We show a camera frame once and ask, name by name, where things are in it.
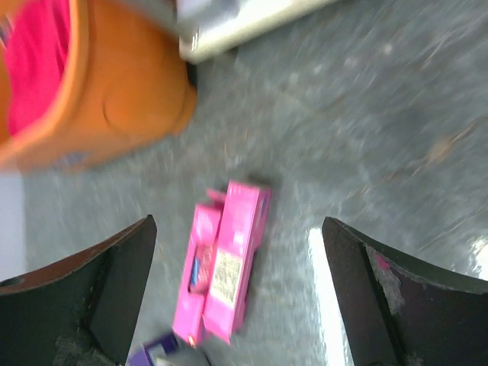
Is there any orange plastic basket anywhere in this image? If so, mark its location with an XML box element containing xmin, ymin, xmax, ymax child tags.
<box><xmin>1</xmin><ymin>1</ymin><xmax>197</xmax><ymax>172</ymax></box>

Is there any white two-tier shelf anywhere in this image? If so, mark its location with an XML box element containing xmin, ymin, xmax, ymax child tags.
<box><xmin>179</xmin><ymin>1</ymin><xmax>331</xmax><ymax>64</ymax></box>

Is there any purple toothpaste box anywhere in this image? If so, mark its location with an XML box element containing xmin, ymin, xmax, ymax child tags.
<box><xmin>127</xmin><ymin>331</ymin><xmax>210</xmax><ymax>366</ymax></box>

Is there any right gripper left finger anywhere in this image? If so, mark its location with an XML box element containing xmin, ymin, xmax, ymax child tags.
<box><xmin>1</xmin><ymin>216</ymin><xmax>157</xmax><ymax>365</ymax></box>

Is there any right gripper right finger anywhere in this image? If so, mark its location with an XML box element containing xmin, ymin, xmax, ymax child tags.
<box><xmin>322</xmin><ymin>217</ymin><xmax>487</xmax><ymax>365</ymax></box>

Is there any pink labelled toothpaste box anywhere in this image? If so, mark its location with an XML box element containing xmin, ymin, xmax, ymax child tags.
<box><xmin>203</xmin><ymin>181</ymin><xmax>271</xmax><ymax>344</ymax></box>

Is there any red folded cloth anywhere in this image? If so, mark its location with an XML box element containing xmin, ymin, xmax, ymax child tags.
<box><xmin>1</xmin><ymin>1</ymin><xmax>72</xmax><ymax>136</ymax></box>

